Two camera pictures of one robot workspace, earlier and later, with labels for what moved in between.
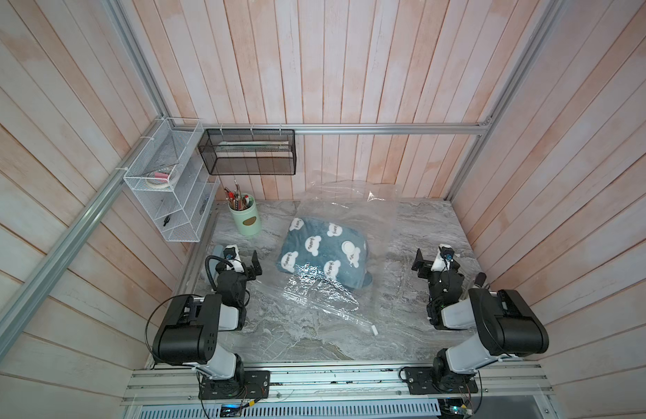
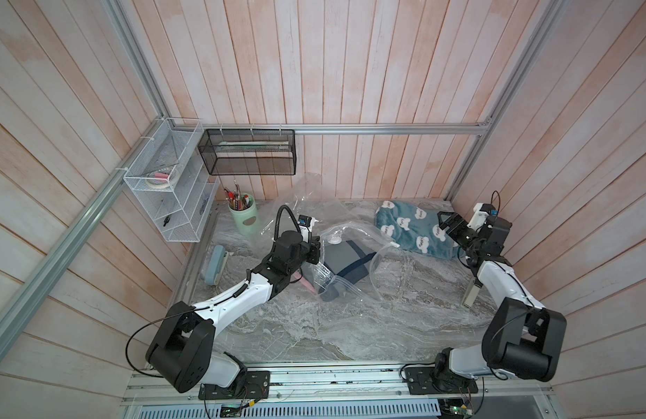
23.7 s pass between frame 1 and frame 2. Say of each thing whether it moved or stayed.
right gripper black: moved
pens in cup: stayed
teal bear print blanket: moved
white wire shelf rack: stayed
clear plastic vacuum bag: moved
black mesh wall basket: stayed
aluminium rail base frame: stayed
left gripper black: moved
